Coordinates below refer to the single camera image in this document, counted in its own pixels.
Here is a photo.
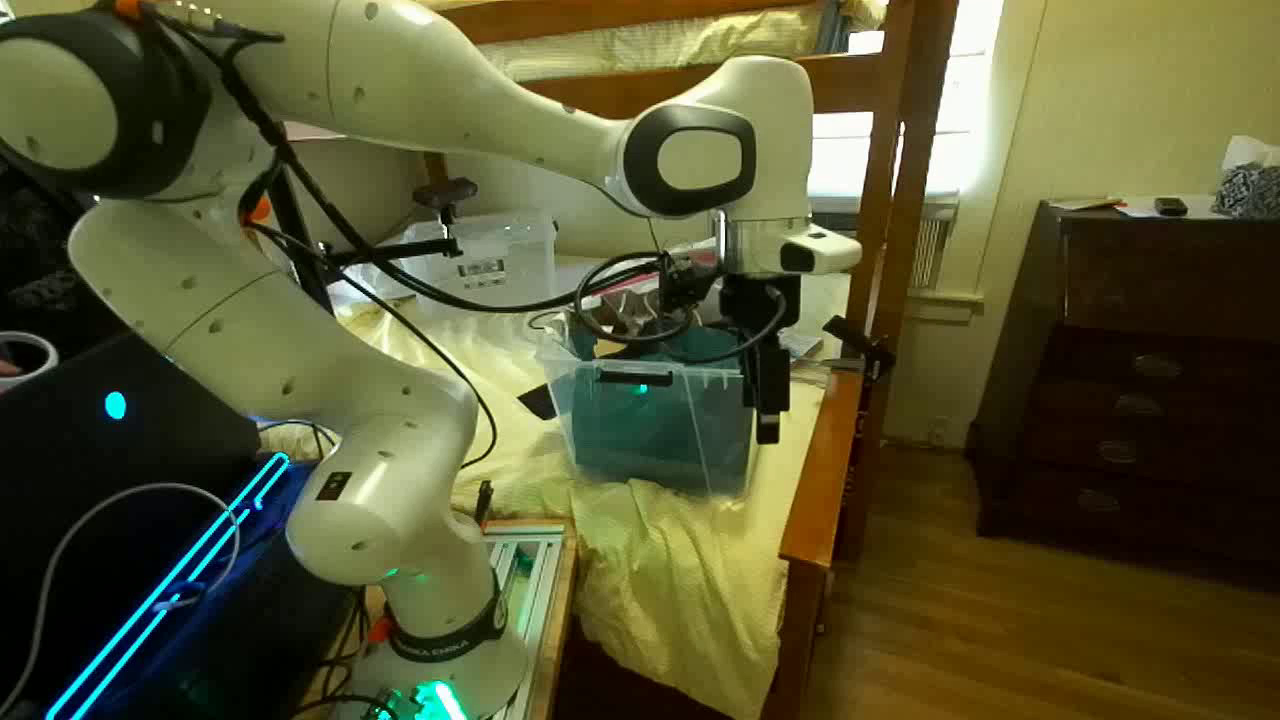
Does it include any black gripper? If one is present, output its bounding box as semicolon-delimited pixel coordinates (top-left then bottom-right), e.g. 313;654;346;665
714;272;803;450

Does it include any white ring controller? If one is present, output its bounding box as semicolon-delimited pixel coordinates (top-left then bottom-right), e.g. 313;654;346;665
0;329;64;392

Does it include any small black flat object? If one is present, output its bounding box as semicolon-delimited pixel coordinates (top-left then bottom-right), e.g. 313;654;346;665
516;379;561;426

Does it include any black clamp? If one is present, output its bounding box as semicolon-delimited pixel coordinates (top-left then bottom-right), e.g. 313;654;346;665
821;313;898;392

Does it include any teal cloth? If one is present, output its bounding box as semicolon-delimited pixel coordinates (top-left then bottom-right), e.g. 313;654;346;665
572;325;765;492

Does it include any clear plastic storage bin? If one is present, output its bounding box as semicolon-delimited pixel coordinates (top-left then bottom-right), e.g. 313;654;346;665
527;299;801;497

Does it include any pale yellow bed sheet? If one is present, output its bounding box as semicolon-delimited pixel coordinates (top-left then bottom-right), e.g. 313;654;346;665
314;263;856;720

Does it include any bright window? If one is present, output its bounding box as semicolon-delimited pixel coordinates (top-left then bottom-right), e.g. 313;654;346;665
803;0;1011;203

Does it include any aluminum robot stand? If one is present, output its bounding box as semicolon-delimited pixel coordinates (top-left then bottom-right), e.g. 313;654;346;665
314;522;578;720

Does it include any white labelled container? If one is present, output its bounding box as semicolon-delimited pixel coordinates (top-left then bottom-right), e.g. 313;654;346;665
385;213;562;318

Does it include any dark wooden dresser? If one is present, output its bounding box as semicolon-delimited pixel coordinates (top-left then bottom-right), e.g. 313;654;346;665
964;196;1280;594

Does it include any bunk mattress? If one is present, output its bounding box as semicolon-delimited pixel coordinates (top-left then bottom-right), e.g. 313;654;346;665
473;0;891;87

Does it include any black tripod pole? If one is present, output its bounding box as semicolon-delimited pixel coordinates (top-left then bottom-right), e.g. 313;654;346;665
244;155;465;318

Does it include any patterned tissue box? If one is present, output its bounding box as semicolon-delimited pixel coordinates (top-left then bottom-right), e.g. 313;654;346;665
1210;133;1280;226

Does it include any blue glowing computer case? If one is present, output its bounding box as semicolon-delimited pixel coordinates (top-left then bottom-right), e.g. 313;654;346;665
37;450;365;720

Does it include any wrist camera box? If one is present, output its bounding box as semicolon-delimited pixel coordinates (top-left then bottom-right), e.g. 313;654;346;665
774;226;866;280

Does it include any wooden bunk bed frame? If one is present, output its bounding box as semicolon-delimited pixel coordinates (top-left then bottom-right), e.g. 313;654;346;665
423;0;964;720

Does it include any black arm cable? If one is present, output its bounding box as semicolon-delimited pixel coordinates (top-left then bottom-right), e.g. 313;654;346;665
145;11;803;472

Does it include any white cable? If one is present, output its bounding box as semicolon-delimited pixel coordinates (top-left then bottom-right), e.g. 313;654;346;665
0;476;248;715

